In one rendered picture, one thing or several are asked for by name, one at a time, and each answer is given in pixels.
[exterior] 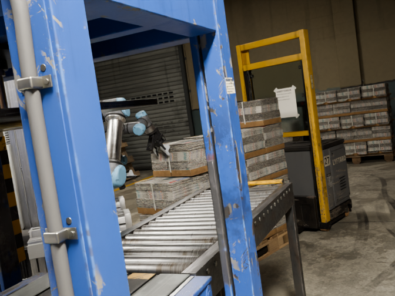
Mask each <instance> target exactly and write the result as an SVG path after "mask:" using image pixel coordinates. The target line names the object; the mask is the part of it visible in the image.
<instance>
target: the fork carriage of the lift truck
mask: <svg viewBox="0 0 395 296"><path fill-rule="evenodd" d="M294 206H295V211H296V220H297V225H299V226H303V228H315V229H317V228H319V227H320V226H319V217H318V211H317V202H316V196H294Z"/></svg>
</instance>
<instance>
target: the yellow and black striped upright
mask: <svg viewBox="0 0 395 296"><path fill-rule="evenodd" d="M0 156H1V163H2V169H3V173H4V179H5V185H6V192H7V196H8V202H9V209H10V212H11V219H12V225H13V229H14V236H15V242H16V248H17V252H18V258H19V262H21V261H23V260H26V256H25V249H24V241H23V238H22V231H21V225H20V221H19V214H18V208H17V204H16V197H15V191H14V185H13V181H12V174H11V168H10V164H9V157H8V151H7V149H6V142H5V136H0Z"/></svg>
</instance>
